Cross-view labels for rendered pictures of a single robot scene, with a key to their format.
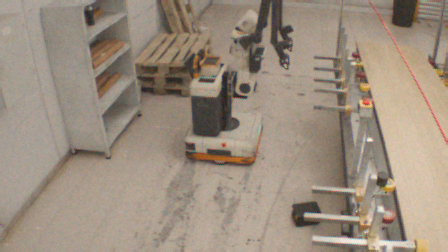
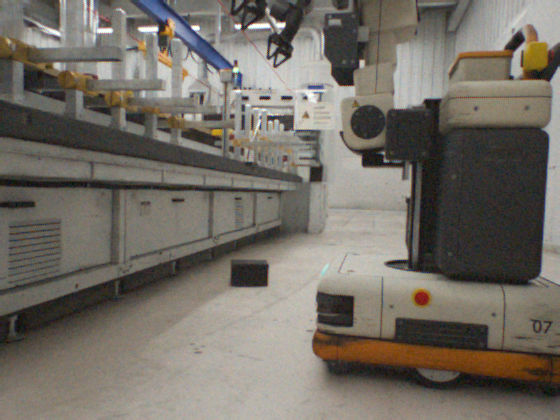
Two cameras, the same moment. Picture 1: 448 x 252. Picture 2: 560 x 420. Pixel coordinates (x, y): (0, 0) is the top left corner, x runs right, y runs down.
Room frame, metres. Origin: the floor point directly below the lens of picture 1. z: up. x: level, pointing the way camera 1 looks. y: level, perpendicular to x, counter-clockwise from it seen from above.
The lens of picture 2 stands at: (4.79, -0.41, 0.51)
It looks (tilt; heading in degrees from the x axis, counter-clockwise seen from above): 3 degrees down; 180
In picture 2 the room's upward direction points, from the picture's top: 2 degrees clockwise
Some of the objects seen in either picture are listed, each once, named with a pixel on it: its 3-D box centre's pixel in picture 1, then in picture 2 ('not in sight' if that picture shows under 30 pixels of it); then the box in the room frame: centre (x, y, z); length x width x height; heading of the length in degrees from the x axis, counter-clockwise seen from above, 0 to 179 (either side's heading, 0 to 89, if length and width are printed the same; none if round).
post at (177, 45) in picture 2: (349, 91); (176, 93); (2.60, -0.89, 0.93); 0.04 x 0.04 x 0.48; 79
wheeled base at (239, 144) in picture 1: (225, 134); (427, 304); (3.26, 0.08, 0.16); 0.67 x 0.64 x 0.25; 79
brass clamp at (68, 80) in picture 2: not in sight; (78, 83); (3.32, -1.03, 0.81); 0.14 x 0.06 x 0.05; 169
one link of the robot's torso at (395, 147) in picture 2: (242, 84); (381, 139); (3.29, -0.10, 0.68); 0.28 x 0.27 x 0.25; 169
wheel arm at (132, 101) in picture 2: (338, 81); (137, 102); (3.06, -0.93, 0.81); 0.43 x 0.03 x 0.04; 79
